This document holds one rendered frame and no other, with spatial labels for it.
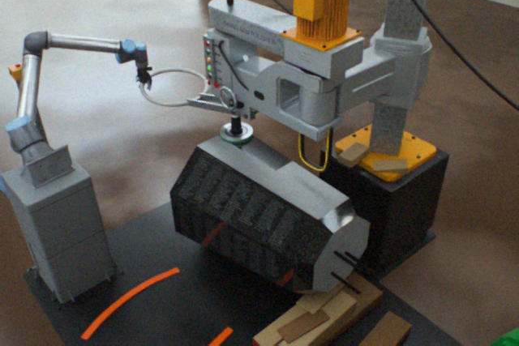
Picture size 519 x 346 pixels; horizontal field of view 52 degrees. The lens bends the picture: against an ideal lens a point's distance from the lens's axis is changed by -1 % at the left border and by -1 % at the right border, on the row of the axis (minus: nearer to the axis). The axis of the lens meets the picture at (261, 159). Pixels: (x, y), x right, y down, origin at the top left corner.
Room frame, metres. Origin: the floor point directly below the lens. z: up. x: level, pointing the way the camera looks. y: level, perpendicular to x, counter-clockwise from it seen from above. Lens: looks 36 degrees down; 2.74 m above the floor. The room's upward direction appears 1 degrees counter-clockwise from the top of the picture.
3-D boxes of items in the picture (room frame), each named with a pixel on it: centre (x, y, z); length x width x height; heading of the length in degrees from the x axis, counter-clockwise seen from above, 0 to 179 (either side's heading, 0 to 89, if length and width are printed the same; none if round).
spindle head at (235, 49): (2.83, 0.11, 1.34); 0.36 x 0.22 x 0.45; 44
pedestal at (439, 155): (2.82, -0.80, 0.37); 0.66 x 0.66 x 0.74; 39
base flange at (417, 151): (2.82, -0.80, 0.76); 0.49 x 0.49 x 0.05; 39
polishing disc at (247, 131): (2.89, 0.16, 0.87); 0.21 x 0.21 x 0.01
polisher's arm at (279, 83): (2.60, -0.10, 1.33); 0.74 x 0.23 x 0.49; 44
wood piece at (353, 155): (2.70, -0.58, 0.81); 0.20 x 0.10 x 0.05; 137
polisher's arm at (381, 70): (2.70, -0.65, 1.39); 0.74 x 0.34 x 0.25; 129
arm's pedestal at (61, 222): (2.48, 1.28, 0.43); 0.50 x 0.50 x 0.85; 42
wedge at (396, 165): (2.58, -0.78, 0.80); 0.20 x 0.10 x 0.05; 81
